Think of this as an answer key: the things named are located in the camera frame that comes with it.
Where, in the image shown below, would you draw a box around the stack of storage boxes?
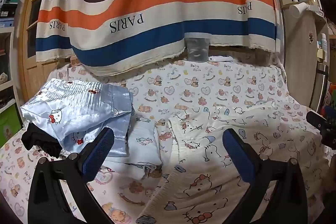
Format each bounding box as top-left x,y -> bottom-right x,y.
0,0 -> 21,28

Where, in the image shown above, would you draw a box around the white folded printed pants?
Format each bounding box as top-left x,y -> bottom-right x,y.
104,115 -> 164,182

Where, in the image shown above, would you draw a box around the grey cloth patch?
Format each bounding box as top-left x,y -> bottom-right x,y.
184,33 -> 212,62

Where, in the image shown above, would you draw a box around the white remote control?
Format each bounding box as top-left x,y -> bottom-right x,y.
208,55 -> 234,62

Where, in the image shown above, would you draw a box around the wooden door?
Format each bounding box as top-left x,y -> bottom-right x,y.
20,0 -> 79,101

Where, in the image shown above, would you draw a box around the bear printed bed sheet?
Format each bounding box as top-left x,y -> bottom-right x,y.
0,55 -> 336,224

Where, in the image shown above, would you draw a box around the white shelf unit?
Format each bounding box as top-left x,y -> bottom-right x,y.
0,27 -> 24,140

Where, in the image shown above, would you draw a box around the white paper cup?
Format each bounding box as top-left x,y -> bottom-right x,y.
289,2 -> 308,19

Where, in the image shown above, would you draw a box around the light blue satin pants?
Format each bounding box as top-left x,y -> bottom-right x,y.
20,78 -> 134,157

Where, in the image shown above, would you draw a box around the cream cat print pants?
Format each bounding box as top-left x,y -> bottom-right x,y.
134,101 -> 334,224

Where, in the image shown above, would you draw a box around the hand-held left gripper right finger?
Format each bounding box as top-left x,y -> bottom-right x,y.
223,128 -> 315,224

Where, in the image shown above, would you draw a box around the wooden cabinet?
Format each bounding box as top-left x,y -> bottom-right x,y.
278,0 -> 328,110

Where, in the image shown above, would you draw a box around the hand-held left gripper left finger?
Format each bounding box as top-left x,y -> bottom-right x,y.
28,127 -> 116,224

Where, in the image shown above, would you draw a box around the green box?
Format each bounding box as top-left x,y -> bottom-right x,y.
0,105 -> 23,146

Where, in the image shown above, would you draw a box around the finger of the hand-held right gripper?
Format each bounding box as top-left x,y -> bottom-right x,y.
321,132 -> 336,150
306,110 -> 332,132

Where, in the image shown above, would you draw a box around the black garment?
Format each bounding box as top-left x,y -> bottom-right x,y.
21,123 -> 62,157

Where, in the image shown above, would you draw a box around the striped curtain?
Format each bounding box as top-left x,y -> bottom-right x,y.
35,0 -> 282,77

